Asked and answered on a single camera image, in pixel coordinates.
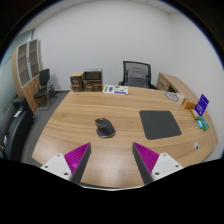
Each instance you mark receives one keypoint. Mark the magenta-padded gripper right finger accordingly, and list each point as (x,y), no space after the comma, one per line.
(163,165)

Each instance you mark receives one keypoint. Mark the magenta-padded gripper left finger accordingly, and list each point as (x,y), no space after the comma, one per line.
(61,165)

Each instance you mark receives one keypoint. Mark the black computer mouse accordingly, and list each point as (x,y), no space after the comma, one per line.
(105,128)

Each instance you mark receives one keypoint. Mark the dark grey mouse pad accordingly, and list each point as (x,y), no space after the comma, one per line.
(159,124)

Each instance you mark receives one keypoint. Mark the blue packet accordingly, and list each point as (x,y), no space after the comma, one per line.
(199,124)

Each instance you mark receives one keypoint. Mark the black leather armchair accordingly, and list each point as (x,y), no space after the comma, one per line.
(16,130)

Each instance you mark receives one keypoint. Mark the small tan box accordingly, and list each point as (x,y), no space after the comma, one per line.
(194,114)

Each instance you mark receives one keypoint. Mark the orange brown box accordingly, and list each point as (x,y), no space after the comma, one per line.
(188,104)

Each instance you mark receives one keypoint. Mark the round grey printed disc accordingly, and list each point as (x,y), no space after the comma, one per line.
(172,96)

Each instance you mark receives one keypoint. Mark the purple standing card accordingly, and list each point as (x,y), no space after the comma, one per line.
(202,104)

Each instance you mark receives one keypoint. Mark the wooden side desk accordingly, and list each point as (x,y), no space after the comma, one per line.
(173,83)

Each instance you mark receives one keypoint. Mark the small brown cardboard box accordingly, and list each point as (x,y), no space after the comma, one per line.
(76,82)

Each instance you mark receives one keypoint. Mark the black visitor chair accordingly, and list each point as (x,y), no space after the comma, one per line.
(44,78)

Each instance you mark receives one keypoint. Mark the green purple printed sheet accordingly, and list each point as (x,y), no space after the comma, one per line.
(115,89)

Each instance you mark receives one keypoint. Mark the black mesh office chair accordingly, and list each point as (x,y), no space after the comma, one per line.
(136,75)

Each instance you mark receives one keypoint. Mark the wooden shelf cabinet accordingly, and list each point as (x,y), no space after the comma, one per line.
(25,76)

